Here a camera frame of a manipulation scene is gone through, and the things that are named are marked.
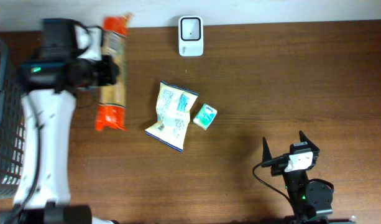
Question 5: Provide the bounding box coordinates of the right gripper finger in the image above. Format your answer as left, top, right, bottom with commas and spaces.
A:
299, 130, 319, 151
261, 137, 272, 167

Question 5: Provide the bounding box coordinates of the teal tissue pack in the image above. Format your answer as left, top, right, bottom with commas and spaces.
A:
193, 103, 218, 130

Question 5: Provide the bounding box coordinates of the orange spaghetti package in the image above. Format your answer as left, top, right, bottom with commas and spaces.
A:
95, 12, 133, 131

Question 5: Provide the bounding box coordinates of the cream snack bag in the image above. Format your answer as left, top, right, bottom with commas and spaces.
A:
145, 81, 198, 152

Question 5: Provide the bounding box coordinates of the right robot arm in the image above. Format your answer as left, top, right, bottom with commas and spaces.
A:
259, 131, 334, 223

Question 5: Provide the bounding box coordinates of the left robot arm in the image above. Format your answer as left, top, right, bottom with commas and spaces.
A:
0, 18, 119, 223

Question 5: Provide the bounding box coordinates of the white barcode scanner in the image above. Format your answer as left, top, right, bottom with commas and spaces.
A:
178, 16, 204, 57

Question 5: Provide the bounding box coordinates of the grey plastic mesh basket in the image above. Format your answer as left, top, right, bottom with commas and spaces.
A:
0, 39, 24, 200

